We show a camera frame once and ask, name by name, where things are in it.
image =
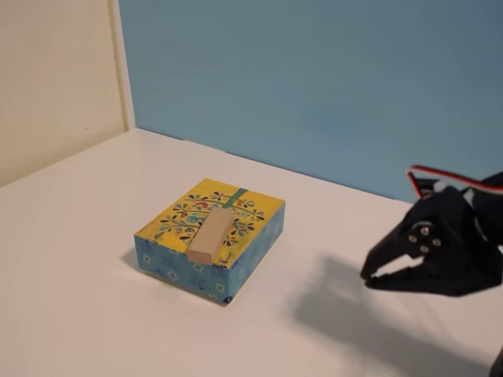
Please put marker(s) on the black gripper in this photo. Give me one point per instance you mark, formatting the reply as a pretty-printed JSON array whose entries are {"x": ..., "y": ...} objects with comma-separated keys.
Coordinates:
[{"x": 444, "y": 257}]

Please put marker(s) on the light wooden Jenga block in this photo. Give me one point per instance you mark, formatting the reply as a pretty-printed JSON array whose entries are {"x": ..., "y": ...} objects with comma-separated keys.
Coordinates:
[{"x": 210, "y": 235}]

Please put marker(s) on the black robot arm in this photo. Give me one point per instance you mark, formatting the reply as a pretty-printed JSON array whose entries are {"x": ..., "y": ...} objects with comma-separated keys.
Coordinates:
[{"x": 491, "y": 204}]

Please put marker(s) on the floral yellow and teal box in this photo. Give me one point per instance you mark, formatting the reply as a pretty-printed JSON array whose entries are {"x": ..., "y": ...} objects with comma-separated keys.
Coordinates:
[{"x": 239, "y": 243}]

